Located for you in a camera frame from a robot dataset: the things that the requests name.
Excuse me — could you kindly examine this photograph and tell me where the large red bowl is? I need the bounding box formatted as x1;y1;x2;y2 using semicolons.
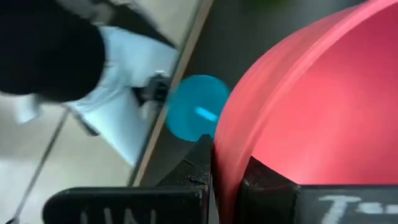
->
213;0;398;224

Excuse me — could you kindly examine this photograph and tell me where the small cyan translucent bowl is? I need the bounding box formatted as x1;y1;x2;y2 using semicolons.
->
164;74;231;142

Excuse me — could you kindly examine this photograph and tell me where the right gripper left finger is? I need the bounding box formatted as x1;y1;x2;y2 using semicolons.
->
43;134;215;224

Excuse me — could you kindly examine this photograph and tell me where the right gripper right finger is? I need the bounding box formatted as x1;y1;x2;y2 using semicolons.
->
238;156;398;224

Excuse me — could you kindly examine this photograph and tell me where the person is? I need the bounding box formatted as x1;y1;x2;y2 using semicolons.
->
0;0;181;166

